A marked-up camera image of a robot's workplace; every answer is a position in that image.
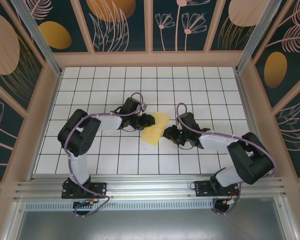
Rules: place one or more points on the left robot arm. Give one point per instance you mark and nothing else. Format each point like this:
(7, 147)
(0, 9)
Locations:
(80, 135)

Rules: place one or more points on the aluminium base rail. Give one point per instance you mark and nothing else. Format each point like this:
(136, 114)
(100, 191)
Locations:
(150, 186)

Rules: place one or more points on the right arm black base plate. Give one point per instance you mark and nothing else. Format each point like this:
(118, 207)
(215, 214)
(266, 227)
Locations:
(202, 190)

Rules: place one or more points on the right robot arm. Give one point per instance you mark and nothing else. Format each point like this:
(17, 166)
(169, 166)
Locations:
(245, 157)

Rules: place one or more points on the yellow cloth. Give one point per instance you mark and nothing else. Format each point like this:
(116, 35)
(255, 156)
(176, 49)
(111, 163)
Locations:
(155, 130)

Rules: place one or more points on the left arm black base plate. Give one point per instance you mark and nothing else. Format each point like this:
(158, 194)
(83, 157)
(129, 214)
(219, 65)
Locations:
(100, 188)

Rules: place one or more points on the aluminium corner post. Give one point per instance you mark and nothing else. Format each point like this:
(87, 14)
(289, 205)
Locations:
(40, 35)
(257, 32)

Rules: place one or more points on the grey metal sheet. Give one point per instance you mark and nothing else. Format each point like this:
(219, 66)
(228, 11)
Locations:
(150, 225)

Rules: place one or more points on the aluminium side rail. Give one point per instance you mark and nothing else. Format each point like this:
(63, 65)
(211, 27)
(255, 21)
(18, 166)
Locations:
(247, 112)

